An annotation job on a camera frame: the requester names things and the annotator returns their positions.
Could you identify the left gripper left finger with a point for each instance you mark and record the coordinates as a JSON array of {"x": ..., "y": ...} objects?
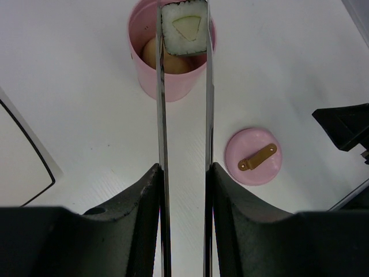
[{"x": 115, "y": 238}]

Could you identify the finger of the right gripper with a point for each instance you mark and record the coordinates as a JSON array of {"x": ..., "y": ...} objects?
[{"x": 345, "y": 126}]

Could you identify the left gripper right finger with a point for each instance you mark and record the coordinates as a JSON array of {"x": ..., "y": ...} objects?
[{"x": 255, "y": 238}]

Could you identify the metal tongs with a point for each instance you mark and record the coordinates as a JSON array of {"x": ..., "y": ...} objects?
[{"x": 165, "y": 227}]

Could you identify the round beige bun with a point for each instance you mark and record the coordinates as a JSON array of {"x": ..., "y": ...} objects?
[{"x": 172, "y": 64}]

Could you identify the square sushi piece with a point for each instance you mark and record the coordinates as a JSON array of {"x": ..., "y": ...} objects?
[{"x": 184, "y": 26}]

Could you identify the pink cylindrical lunch box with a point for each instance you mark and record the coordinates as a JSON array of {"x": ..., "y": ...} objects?
[{"x": 141, "y": 28}]

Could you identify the white square plate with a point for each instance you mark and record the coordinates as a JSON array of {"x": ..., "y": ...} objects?
[{"x": 27, "y": 169}]

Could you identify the pink lid with brown handle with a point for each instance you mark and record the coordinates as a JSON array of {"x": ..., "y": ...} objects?
[{"x": 253, "y": 157}]

